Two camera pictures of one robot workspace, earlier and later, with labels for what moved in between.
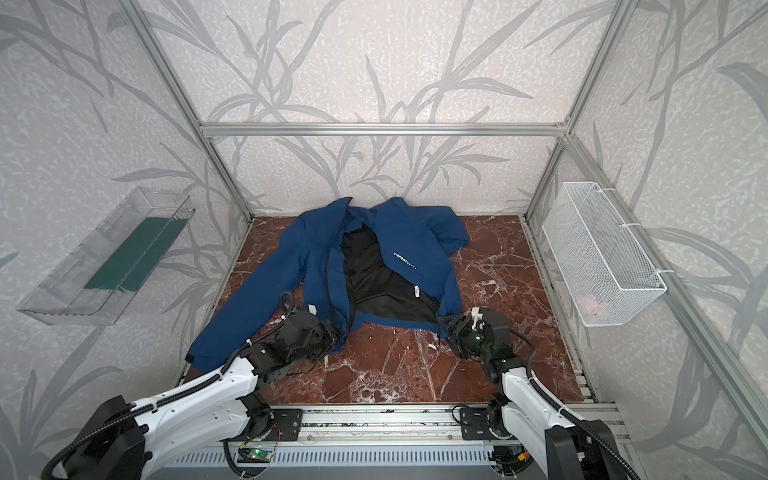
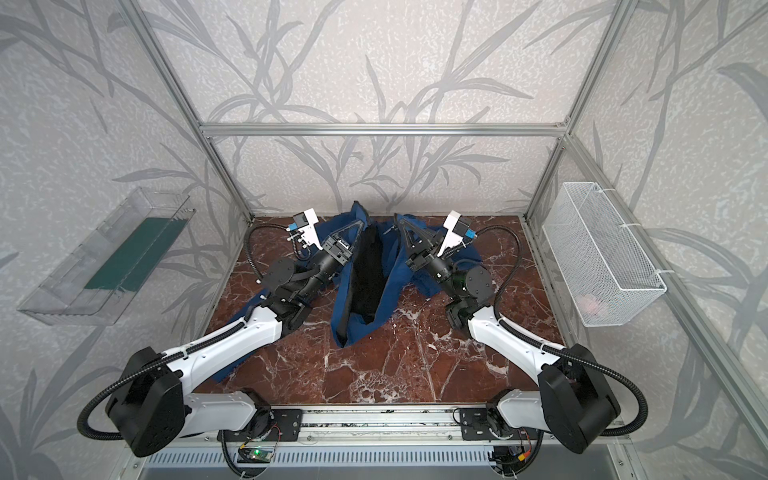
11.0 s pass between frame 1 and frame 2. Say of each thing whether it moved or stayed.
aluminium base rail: stayed
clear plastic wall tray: stayed
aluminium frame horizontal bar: stayed
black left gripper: moved
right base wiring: stayed
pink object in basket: stayed
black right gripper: moved
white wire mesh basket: stayed
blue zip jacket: moved
